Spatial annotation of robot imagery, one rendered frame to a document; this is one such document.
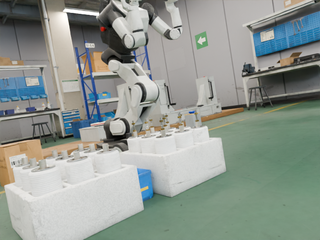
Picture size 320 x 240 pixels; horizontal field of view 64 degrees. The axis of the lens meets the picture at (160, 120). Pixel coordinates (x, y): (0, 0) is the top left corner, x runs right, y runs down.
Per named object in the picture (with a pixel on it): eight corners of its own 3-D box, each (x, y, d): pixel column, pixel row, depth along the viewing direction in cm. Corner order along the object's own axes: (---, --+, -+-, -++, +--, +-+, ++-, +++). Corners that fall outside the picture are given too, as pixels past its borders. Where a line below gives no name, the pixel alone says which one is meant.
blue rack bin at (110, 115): (93, 123, 657) (91, 115, 656) (106, 120, 683) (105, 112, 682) (103, 121, 620) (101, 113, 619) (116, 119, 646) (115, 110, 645)
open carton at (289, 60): (286, 67, 550) (285, 56, 549) (304, 63, 514) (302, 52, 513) (277, 68, 536) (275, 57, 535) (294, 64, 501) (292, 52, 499)
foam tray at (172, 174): (124, 185, 140) (118, 153, 139) (175, 165, 164) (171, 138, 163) (171, 197, 109) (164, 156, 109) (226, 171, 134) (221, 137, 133)
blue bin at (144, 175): (104, 194, 131) (99, 171, 130) (122, 186, 138) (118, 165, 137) (136, 205, 107) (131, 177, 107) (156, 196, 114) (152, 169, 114)
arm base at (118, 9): (103, 28, 159) (93, 15, 161) (113, 34, 171) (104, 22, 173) (119, 10, 155) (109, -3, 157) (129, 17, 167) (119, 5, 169)
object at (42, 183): (35, 224, 87) (24, 171, 86) (63, 213, 93) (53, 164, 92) (43, 231, 80) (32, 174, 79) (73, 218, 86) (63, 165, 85)
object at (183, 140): (192, 170, 121) (185, 132, 120) (175, 170, 126) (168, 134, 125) (200, 164, 129) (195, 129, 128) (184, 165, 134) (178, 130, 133)
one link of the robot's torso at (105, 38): (88, 45, 185) (94, -9, 168) (115, 40, 213) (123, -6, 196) (122, 59, 176) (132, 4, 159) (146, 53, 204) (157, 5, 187)
